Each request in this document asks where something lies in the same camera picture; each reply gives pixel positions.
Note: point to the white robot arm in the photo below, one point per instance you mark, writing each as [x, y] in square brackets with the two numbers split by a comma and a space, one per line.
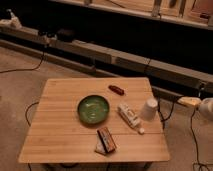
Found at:
[204, 107]

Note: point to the black box on ledge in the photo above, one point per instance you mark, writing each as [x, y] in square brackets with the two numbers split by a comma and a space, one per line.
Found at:
[65, 35]

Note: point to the white toothpaste tube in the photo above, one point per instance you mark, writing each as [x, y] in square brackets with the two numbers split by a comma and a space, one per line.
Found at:
[130, 117]

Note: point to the green ceramic bowl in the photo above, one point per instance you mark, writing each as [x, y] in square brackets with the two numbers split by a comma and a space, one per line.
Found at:
[93, 109]

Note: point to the small red bar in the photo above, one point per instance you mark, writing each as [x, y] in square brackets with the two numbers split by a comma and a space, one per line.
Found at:
[116, 90]

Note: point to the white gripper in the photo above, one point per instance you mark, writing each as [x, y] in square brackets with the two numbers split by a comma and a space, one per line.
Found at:
[189, 101]

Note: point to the white object on ledge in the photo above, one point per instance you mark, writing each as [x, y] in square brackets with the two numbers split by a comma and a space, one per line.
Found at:
[12, 22]

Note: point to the wooden table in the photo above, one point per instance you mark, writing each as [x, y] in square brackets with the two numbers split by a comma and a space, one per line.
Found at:
[77, 121]

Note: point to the white paper packet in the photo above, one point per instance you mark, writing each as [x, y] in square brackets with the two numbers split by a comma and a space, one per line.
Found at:
[99, 148]

